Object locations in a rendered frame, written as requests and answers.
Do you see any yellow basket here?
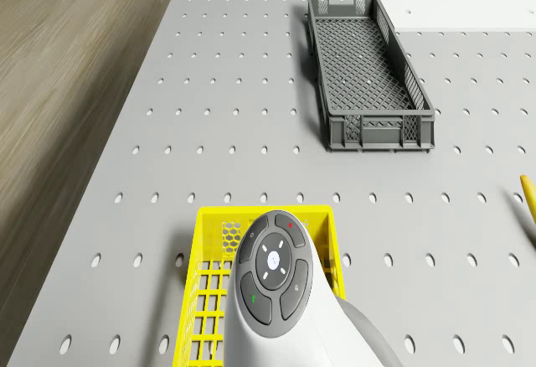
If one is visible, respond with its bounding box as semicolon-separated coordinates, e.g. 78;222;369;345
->
172;204;348;367

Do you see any dark grey basket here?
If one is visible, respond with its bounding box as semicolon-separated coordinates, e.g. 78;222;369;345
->
307;0;436;153

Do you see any banana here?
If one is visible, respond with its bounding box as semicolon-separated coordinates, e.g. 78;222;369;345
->
519;173;536;226

